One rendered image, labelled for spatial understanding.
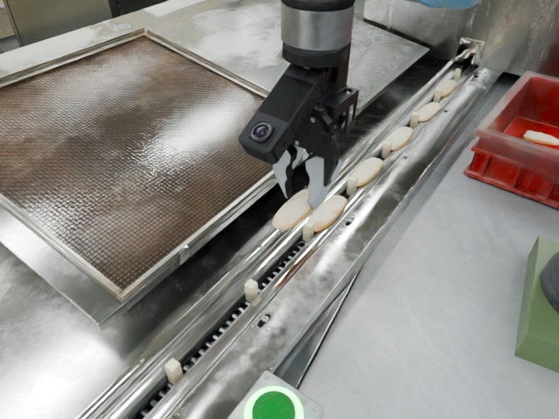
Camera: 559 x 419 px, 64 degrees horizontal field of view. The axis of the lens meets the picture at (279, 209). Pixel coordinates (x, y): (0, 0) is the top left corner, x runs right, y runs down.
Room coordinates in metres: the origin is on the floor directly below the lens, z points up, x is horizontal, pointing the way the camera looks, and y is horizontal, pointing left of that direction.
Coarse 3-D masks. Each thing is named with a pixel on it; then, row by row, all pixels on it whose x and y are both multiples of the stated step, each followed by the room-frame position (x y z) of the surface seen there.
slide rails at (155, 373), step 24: (432, 96) 0.96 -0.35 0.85; (408, 120) 0.85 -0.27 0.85; (384, 168) 0.67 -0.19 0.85; (336, 192) 0.60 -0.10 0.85; (360, 192) 0.60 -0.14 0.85; (288, 240) 0.48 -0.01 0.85; (312, 240) 0.48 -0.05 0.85; (264, 264) 0.43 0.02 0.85; (288, 264) 0.43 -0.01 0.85; (240, 288) 0.39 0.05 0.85; (264, 288) 0.39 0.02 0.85; (216, 312) 0.35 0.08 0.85; (192, 336) 0.31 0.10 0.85; (168, 360) 0.28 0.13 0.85; (144, 384) 0.25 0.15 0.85; (192, 384) 0.25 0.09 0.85; (120, 408) 0.23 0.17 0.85; (168, 408) 0.23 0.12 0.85
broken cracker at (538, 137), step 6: (528, 132) 0.82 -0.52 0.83; (534, 132) 0.82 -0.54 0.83; (540, 132) 0.82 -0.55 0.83; (522, 138) 0.81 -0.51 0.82; (528, 138) 0.81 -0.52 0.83; (534, 138) 0.80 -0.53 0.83; (540, 138) 0.80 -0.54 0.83; (546, 138) 0.80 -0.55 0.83; (552, 138) 0.80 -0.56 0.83; (546, 144) 0.79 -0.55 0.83; (552, 144) 0.79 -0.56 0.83; (558, 144) 0.79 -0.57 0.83
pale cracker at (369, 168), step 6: (366, 162) 0.67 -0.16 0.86; (372, 162) 0.67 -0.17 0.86; (378, 162) 0.67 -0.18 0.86; (360, 168) 0.65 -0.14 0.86; (366, 168) 0.65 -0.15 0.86; (372, 168) 0.65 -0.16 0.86; (378, 168) 0.66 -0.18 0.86; (354, 174) 0.64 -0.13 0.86; (360, 174) 0.64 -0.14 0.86; (366, 174) 0.64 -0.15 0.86; (372, 174) 0.64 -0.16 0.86; (360, 180) 0.62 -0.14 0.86; (366, 180) 0.62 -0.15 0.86
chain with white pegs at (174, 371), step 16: (416, 112) 0.84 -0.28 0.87; (384, 144) 0.72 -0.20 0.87; (352, 176) 0.61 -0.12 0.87; (352, 192) 0.60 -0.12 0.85; (304, 224) 0.49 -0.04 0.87; (304, 240) 0.49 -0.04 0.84; (288, 256) 0.46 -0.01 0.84; (272, 272) 0.42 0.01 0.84; (256, 288) 0.38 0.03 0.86; (240, 304) 0.37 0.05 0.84; (176, 368) 0.26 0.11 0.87; (144, 416) 0.22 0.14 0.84
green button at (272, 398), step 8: (272, 392) 0.21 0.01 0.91; (280, 392) 0.21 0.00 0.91; (256, 400) 0.21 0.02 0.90; (264, 400) 0.21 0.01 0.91; (272, 400) 0.21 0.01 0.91; (280, 400) 0.21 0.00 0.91; (288, 400) 0.21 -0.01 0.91; (256, 408) 0.20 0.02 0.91; (264, 408) 0.20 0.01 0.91; (272, 408) 0.20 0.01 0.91; (280, 408) 0.20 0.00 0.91; (288, 408) 0.20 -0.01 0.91; (256, 416) 0.19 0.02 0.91; (264, 416) 0.19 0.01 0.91; (272, 416) 0.19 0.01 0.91; (280, 416) 0.19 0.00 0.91; (288, 416) 0.19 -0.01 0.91
